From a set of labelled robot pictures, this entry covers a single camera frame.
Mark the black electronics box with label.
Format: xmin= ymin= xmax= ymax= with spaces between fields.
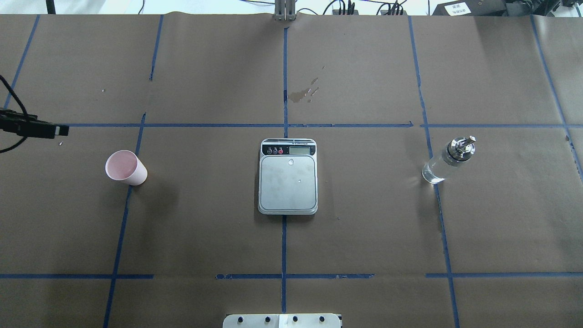
xmin=431 ymin=0 xmax=507 ymax=16

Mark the black wrist camera with cable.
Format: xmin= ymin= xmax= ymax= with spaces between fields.
xmin=0 ymin=76 xmax=70 ymax=153

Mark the aluminium camera post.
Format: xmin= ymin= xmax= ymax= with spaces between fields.
xmin=273 ymin=0 xmax=297 ymax=21

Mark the silver digital kitchen scale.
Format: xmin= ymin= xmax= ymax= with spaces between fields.
xmin=257 ymin=138 xmax=318 ymax=215

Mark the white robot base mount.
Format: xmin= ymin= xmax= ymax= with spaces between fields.
xmin=222 ymin=313 xmax=343 ymax=328

